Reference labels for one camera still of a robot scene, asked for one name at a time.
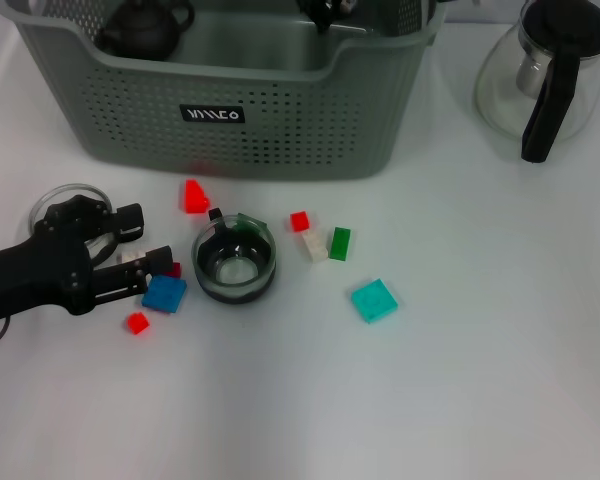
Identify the teal flat toy brick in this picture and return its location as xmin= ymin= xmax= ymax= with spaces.
xmin=350 ymin=278 xmax=399 ymax=325

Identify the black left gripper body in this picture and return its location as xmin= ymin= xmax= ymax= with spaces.
xmin=0 ymin=196 xmax=116 ymax=326

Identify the dark clay teapot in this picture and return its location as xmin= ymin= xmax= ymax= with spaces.
xmin=95 ymin=0 xmax=196 ymax=60

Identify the red sloped toy brick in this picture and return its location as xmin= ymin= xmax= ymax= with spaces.
xmin=183 ymin=178 xmax=212 ymax=215

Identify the blue toy brick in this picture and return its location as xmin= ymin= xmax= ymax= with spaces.
xmin=140 ymin=274 xmax=188 ymax=315

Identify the glass teacup black sleeve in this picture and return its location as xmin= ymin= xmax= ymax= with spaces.
xmin=297 ymin=0 xmax=361 ymax=35
xmin=190 ymin=207 xmax=279 ymax=305
xmin=28 ymin=183 xmax=116 ymax=261

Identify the green toy brick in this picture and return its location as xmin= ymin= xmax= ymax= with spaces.
xmin=233 ymin=212 xmax=269 ymax=236
xmin=328 ymin=226 xmax=353 ymax=261

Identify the glass pitcher black handle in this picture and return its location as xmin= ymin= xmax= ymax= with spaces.
xmin=473 ymin=0 xmax=600 ymax=165

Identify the grey perforated storage bin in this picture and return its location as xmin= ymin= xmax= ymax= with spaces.
xmin=4 ymin=0 xmax=449 ymax=182

